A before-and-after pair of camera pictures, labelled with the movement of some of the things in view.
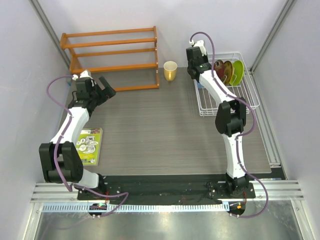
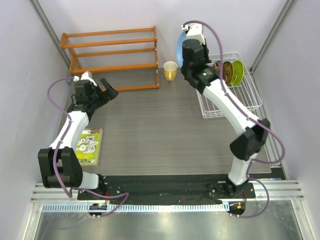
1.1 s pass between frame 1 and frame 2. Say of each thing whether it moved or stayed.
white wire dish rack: stayed
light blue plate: moved
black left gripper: stayed
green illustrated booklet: stayed
